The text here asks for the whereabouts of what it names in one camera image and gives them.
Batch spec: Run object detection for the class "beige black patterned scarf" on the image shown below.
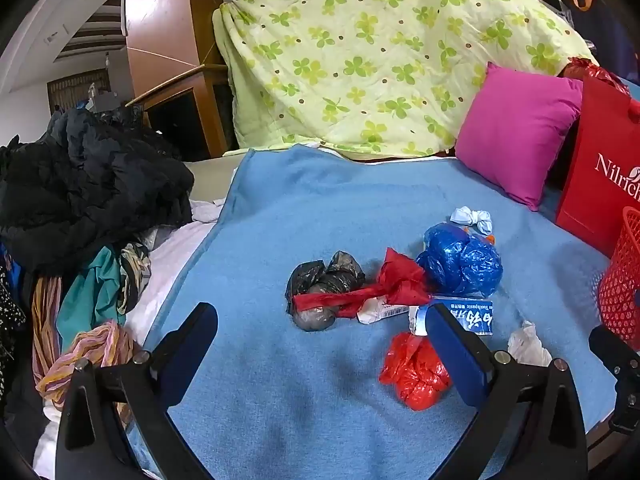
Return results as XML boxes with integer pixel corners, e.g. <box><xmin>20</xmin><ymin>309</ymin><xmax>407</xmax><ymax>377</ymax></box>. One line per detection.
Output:
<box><xmin>119</xmin><ymin>242</ymin><xmax>152</xmax><ymax>311</ymax></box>

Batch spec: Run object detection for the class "pile of black clothing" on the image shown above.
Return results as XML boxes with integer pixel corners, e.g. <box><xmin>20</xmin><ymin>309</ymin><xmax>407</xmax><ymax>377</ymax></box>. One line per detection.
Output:
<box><xmin>0</xmin><ymin>107</ymin><xmax>196</xmax><ymax>276</ymax></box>

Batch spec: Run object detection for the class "blue blanket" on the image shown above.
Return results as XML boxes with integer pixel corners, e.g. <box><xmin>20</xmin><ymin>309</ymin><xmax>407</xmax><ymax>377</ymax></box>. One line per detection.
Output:
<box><xmin>125</xmin><ymin>145</ymin><xmax>618</xmax><ymax>480</ymax></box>

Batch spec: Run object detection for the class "knotted blue face mask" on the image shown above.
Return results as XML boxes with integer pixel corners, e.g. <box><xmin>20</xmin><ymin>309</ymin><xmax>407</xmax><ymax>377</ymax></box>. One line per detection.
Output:
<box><xmin>450</xmin><ymin>206</ymin><xmax>493</xmax><ymax>235</ymax></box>

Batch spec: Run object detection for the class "white tissue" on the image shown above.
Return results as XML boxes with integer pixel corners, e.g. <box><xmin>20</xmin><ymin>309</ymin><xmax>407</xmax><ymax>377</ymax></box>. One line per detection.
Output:
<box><xmin>507</xmin><ymin>321</ymin><xmax>553</xmax><ymax>367</ymax></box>

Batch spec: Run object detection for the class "green clover print quilt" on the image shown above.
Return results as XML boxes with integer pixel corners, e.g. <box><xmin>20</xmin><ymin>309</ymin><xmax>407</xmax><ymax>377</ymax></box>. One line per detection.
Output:
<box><xmin>212</xmin><ymin>0</ymin><xmax>598</xmax><ymax>158</ymax></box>

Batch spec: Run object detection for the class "black plastic bag bundle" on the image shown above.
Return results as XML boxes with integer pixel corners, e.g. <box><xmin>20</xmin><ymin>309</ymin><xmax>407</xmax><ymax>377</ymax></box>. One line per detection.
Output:
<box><xmin>286</xmin><ymin>250</ymin><xmax>366</xmax><ymax>332</ymax></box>

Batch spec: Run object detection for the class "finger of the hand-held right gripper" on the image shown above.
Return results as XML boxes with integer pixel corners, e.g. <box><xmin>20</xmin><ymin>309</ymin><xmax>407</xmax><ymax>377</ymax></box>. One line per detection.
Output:
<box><xmin>589</xmin><ymin>325</ymin><xmax>640</xmax><ymax>436</ymax></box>

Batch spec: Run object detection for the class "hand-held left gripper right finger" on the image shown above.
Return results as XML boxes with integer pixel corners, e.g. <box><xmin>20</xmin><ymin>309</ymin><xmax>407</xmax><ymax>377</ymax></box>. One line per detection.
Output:
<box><xmin>424</xmin><ymin>304</ymin><xmax>588</xmax><ymax>480</ymax></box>

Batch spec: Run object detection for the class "brown wooden cabinet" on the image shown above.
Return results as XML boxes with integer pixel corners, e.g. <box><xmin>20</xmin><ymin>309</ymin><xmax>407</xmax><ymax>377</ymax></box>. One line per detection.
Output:
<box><xmin>122</xmin><ymin>0</ymin><xmax>236</xmax><ymax>161</ymax></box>

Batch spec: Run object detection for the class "knotted red plastic bag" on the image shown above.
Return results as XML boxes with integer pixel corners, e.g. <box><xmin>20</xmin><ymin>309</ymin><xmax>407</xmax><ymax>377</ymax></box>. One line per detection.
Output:
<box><xmin>292</xmin><ymin>247</ymin><xmax>436</xmax><ymax>320</ymax></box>

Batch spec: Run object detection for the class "pink pillow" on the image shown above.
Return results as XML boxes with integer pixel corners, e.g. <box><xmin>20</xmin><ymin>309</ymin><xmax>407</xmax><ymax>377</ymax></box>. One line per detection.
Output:
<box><xmin>454</xmin><ymin>62</ymin><xmax>585</xmax><ymax>211</ymax></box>

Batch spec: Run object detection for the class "blue plastic bag bundle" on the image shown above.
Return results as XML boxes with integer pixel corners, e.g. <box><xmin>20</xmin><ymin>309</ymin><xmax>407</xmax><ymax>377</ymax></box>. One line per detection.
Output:
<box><xmin>416</xmin><ymin>221</ymin><xmax>503</xmax><ymax>297</ymax></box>

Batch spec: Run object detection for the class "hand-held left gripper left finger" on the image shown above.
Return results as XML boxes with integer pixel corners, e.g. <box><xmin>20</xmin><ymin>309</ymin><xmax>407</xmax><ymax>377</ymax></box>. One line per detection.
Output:
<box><xmin>55</xmin><ymin>302</ymin><xmax>219</xmax><ymax>480</ymax></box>

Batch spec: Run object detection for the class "white bedsheet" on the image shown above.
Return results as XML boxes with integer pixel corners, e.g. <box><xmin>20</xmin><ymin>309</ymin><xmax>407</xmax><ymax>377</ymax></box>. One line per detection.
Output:
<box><xmin>122</xmin><ymin>199</ymin><xmax>223</xmax><ymax>321</ymax></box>

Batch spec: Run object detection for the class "dark wooden door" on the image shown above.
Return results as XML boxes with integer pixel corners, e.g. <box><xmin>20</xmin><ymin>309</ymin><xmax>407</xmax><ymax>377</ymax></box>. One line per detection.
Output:
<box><xmin>47</xmin><ymin>69</ymin><xmax>112</xmax><ymax>123</ymax></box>

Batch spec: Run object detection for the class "teal cloth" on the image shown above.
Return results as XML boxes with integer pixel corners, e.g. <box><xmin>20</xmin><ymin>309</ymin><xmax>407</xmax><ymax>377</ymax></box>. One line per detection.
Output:
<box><xmin>56</xmin><ymin>245</ymin><xmax>126</xmax><ymax>351</ymax></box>

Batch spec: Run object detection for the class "white toothpaste box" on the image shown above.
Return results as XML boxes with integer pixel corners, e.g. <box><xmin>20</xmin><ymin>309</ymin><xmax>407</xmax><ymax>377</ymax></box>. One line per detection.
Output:
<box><xmin>409</xmin><ymin>299</ymin><xmax>496</xmax><ymax>337</ymax></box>

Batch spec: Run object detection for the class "pink yellow striped cloth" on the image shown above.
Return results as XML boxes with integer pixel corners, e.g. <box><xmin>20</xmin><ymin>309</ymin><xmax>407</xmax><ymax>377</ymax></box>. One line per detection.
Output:
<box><xmin>31</xmin><ymin>275</ymin><xmax>136</xmax><ymax>406</ymax></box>

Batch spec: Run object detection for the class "red plastic basket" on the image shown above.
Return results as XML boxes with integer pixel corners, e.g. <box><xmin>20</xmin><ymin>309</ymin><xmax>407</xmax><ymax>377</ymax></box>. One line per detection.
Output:
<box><xmin>597</xmin><ymin>206</ymin><xmax>640</xmax><ymax>356</ymax></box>

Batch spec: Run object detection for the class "red paper shopping bag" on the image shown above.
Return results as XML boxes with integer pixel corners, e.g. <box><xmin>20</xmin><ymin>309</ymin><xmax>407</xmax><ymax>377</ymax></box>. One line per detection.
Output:
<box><xmin>555</xmin><ymin>57</ymin><xmax>640</xmax><ymax>261</ymax></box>

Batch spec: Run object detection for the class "dark blue garment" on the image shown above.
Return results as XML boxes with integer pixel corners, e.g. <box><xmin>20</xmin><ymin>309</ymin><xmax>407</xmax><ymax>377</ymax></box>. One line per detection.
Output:
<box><xmin>555</xmin><ymin>0</ymin><xmax>626</xmax><ymax>73</ymax></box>

